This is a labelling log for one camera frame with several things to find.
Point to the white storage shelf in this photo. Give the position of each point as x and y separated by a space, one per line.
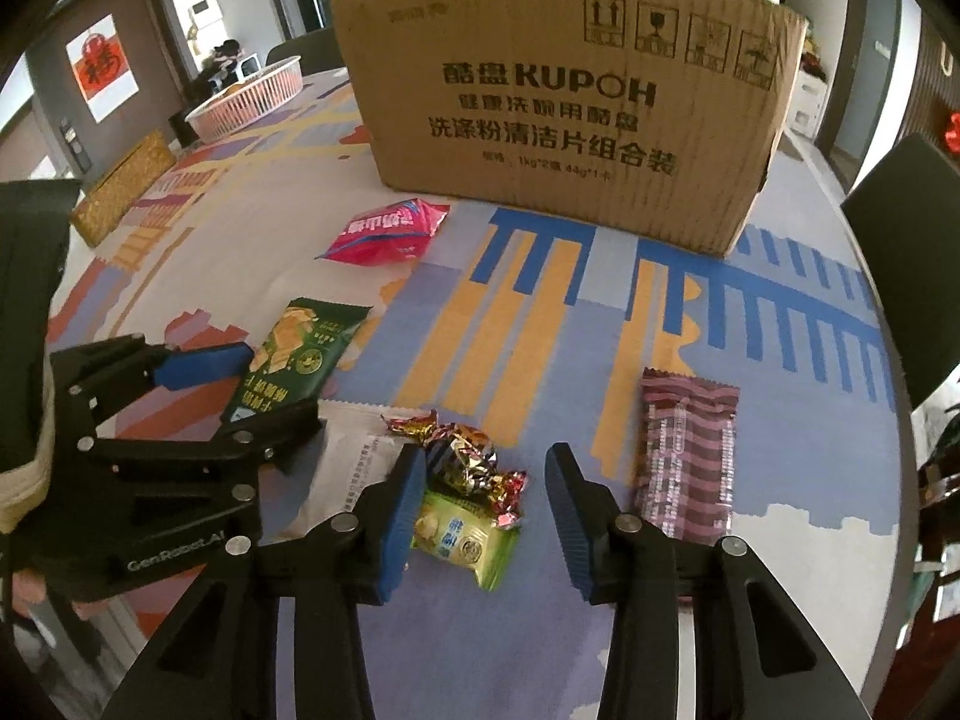
806 97

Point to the dark green snack packet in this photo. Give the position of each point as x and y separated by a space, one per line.
300 349

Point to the white snack packet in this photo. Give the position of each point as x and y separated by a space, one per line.
341 465

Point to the person's left hand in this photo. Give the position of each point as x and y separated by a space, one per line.
34 586

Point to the dark upholstered chair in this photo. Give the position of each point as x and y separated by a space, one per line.
911 240
307 49

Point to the maroon striped snack packet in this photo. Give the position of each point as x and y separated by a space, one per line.
686 457

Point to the pink plastic basket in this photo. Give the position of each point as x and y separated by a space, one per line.
247 101

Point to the orange fruits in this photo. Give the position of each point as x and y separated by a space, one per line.
232 88

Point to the red foil candy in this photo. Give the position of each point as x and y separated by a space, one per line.
480 476

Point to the yellow woven tissue box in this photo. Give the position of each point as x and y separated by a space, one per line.
124 187

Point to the gold foil candy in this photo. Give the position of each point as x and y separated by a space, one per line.
411 426

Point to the grey room door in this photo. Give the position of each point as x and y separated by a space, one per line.
862 67

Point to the red door poster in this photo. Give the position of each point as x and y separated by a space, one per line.
101 67

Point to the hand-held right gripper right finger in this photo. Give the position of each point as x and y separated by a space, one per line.
574 525

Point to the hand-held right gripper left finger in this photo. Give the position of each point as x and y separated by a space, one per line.
401 525

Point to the red foil balloons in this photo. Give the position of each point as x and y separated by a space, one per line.
952 133

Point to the pink snack packet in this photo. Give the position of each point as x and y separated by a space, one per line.
386 231

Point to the brown cardboard box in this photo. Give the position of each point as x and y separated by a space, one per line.
570 112

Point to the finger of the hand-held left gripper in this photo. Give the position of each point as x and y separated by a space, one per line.
202 367
247 439

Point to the brown entrance door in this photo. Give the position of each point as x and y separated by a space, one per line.
150 30

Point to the dark clutter heap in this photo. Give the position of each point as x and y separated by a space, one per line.
223 60

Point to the yellow green snack packet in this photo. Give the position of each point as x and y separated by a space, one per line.
461 540

